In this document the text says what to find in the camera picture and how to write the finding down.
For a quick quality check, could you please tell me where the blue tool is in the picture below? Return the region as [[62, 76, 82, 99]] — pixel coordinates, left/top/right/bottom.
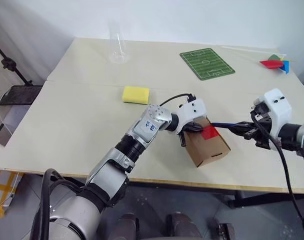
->
[[211, 121, 242, 129]]

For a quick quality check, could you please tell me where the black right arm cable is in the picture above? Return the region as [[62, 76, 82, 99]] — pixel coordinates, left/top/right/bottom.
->
[[250, 111, 304, 240]]

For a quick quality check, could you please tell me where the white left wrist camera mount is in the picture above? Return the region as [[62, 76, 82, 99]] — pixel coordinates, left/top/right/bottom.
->
[[177, 98, 207, 136]]

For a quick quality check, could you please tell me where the green soccer field mat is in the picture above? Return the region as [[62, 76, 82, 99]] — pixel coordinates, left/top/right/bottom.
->
[[179, 47, 236, 81]]

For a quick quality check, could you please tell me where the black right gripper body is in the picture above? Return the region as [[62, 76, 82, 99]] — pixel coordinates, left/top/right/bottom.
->
[[249, 103, 277, 151]]

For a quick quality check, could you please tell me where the brown cardboard box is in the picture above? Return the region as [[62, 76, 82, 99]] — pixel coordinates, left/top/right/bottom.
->
[[184, 117, 231, 168]]

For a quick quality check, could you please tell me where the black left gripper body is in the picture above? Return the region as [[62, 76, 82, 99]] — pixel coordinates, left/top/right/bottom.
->
[[182, 121, 201, 135]]

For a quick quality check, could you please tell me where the black metal stand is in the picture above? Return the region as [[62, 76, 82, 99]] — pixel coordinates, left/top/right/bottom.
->
[[0, 38, 44, 141]]

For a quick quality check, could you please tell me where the colourful pinwheel with white stick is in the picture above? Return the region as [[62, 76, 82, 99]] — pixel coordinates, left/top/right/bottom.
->
[[220, 44, 294, 75]]

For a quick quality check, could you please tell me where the clear plastic cylinder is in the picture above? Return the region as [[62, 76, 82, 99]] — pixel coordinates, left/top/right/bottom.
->
[[108, 21, 131, 65]]

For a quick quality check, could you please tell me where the yellow sponge with green base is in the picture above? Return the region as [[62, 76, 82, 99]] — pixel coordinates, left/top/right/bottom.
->
[[121, 85, 150, 105]]

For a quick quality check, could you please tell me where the white sheet with yellow tape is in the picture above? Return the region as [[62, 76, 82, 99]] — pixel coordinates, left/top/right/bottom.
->
[[0, 171, 24, 218]]

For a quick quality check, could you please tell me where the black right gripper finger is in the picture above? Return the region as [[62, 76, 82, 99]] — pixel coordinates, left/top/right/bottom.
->
[[232, 121, 255, 131], [243, 129, 259, 141]]

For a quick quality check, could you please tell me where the red tape strip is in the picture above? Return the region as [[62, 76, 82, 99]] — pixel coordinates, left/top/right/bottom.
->
[[201, 125, 220, 140]]

